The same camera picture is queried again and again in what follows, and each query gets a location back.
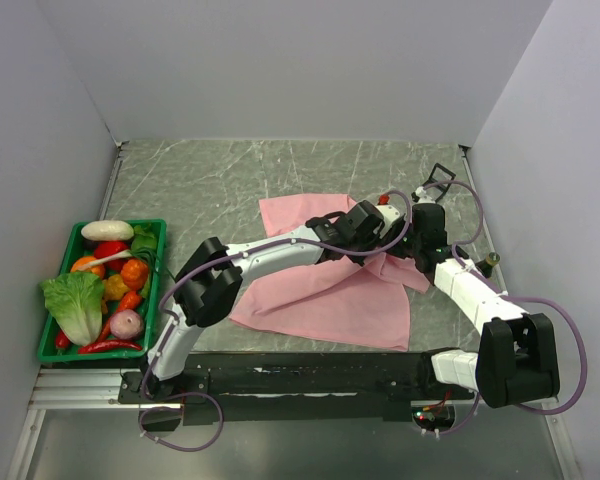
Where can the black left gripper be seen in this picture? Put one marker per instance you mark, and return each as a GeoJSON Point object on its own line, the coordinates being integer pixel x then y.
{"type": "Point", "coordinates": [376, 241]}

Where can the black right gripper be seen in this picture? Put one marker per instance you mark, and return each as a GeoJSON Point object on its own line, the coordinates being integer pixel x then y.
{"type": "Point", "coordinates": [397, 252]}

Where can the pink t-shirt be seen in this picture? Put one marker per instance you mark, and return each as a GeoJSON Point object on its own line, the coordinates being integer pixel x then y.
{"type": "Point", "coordinates": [336, 301]}

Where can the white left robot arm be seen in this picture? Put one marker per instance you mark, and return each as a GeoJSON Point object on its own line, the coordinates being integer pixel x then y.
{"type": "Point", "coordinates": [206, 288]}

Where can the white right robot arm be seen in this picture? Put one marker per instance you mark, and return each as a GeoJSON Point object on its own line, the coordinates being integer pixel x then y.
{"type": "Point", "coordinates": [517, 359]}

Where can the black brooch box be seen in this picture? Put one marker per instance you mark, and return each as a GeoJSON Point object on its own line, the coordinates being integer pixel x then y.
{"type": "Point", "coordinates": [437, 184]}

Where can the green glass bottle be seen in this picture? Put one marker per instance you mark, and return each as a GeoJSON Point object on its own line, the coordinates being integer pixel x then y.
{"type": "Point", "coordinates": [487, 265]}

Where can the orange carrot toy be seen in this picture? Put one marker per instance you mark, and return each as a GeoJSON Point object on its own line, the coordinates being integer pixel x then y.
{"type": "Point", "coordinates": [135, 274]}

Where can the purple onion toy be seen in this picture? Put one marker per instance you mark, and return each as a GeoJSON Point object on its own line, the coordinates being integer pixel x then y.
{"type": "Point", "coordinates": [126, 325]}

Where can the yellow pepper toy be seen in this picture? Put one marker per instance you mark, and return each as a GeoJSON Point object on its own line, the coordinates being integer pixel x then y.
{"type": "Point", "coordinates": [114, 288]}

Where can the red tomato toy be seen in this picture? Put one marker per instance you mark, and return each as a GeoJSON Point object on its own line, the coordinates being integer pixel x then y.
{"type": "Point", "coordinates": [107, 249]}

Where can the white radish toy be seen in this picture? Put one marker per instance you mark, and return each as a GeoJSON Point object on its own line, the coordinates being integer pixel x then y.
{"type": "Point", "coordinates": [107, 230]}

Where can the green plastic crate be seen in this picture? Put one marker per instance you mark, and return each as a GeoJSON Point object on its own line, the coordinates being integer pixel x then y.
{"type": "Point", "coordinates": [48, 353]}

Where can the orange fruit toy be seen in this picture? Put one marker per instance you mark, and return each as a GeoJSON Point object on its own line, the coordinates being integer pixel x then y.
{"type": "Point", "coordinates": [89, 264]}

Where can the green lettuce toy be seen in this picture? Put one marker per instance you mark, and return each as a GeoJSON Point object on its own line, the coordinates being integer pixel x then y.
{"type": "Point", "coordinates": [74, 301]}

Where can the red chili pepper toy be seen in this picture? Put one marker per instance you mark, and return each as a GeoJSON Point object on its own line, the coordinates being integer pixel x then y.
{"type": "Point", "coordinates": [62, 342]}

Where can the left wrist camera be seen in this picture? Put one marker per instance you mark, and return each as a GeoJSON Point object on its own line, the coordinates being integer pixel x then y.
{"type": "Point", "coordinates": [390, 215]}

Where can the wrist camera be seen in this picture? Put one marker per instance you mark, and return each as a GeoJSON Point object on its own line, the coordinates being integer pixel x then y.
{"type": "Point", "coordinates": [390, 215]}
{"type": "Point", "coordinates": [422, 195]}

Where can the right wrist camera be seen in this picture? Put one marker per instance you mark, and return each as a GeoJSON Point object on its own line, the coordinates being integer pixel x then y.
{"type": "Point", "coordinates": [422, 195]}

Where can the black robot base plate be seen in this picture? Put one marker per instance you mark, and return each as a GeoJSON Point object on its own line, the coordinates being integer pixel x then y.
{"type": "Point", "coordinates": [251, 386]}

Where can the aluminium table edge rail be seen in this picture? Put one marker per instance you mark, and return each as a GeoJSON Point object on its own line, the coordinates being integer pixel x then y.
{"type": "Point", "coordinates": [117, 164]}

